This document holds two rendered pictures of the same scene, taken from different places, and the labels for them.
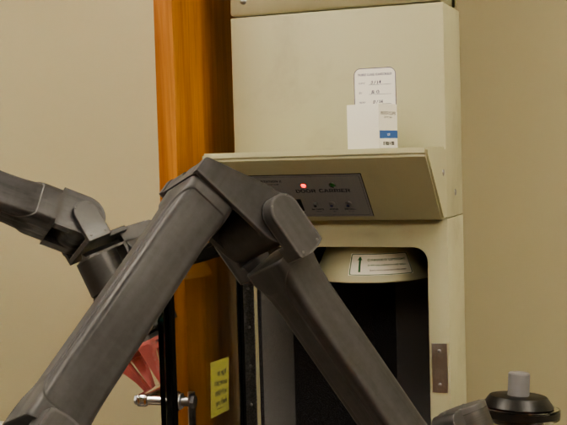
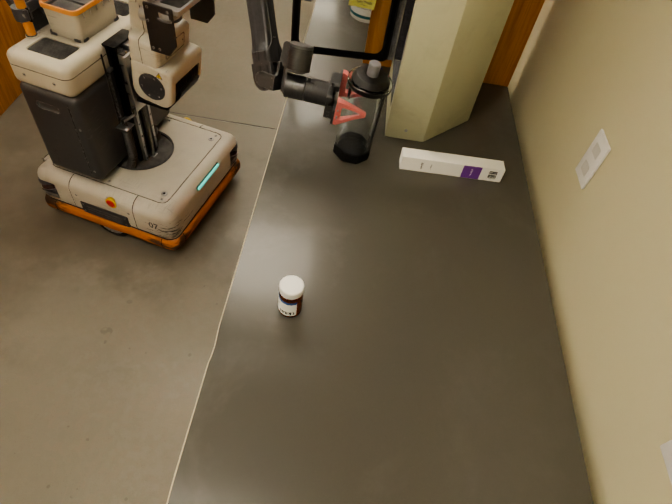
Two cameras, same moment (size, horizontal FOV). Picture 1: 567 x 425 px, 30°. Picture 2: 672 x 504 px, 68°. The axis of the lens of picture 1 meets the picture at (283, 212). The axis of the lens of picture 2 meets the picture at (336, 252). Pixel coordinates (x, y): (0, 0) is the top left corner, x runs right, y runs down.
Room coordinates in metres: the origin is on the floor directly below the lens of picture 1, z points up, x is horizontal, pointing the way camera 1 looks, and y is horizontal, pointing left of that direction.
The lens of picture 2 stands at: (0.95, -1.26, 1.80)
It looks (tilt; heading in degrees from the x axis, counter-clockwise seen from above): 51 degrees down; 67
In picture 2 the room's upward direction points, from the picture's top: 10 degrees clockwise
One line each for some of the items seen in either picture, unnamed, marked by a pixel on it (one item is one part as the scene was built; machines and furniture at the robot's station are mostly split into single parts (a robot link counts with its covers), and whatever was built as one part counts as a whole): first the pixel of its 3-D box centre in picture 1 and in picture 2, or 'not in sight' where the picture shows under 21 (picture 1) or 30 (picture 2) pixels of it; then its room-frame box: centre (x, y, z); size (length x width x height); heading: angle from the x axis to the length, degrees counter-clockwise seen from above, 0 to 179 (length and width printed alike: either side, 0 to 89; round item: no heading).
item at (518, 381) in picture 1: (518, 397); (372, 75); (1.36, -0.30, 1.18); 0.09 x 0.09 x 0.07
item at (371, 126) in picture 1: (372, 126); not in sight; (1.45, -0.12, 1.54); 0.05 x 0.05 x 0.06; 54
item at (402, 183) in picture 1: (324, 185); not in sight; (1.47, -0.06, 1.46); 0.32 x 0.11 x 0.10; 69
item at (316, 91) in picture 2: not in sight; (320, 92); (1.26, -0.25, 1.11); 0.10 x 0.07 x 0.07; 68
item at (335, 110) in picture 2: not in sight; (347, 107); (1.31, -0.31, 1.10); 0.09 x 0.07 x 0.07; 158
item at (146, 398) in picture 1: (165, 395); not in sight; (1.36, 0.16, 1.20); 0.10 x 0.05 x 0.03; 164
